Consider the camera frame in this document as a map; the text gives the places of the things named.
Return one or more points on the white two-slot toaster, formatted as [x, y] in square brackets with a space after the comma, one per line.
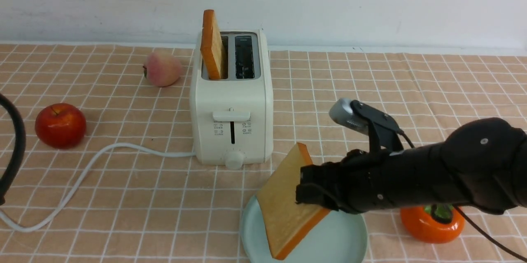
[232, 118]

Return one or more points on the toast slice plate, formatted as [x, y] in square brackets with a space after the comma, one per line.
[286, 222]

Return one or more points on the toast slice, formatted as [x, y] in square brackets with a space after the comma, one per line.
[212, 48]

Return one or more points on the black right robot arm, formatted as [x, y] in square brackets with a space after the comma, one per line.
[482, 164]

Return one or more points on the orange toy persimmon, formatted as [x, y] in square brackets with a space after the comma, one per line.
[433, 224]

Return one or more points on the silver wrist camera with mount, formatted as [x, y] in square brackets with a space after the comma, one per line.
[381, 128]

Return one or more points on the light green round plate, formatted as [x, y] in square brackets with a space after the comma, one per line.
[338, 238]

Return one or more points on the pink toy peach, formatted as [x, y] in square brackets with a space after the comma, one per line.
[162, 69]

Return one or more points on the beige checkered tablecloth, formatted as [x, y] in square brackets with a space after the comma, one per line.
[140, 208]

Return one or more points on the red toy apple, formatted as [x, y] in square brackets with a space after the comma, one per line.
[61, 126]

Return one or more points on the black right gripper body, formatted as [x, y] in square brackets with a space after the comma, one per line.
[351, 185]

